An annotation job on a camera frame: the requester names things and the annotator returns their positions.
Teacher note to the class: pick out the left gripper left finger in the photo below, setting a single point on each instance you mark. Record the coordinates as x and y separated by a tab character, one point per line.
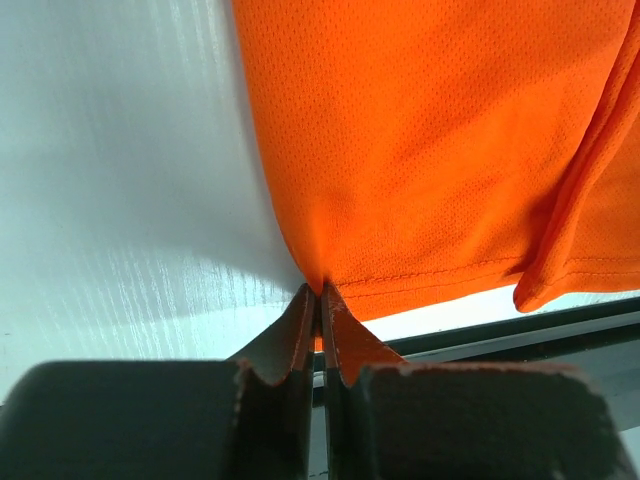
245	417

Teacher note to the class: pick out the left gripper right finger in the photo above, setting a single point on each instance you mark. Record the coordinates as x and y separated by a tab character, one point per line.
388	418

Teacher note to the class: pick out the orange t shirt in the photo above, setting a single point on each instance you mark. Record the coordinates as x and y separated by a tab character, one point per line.
417	152

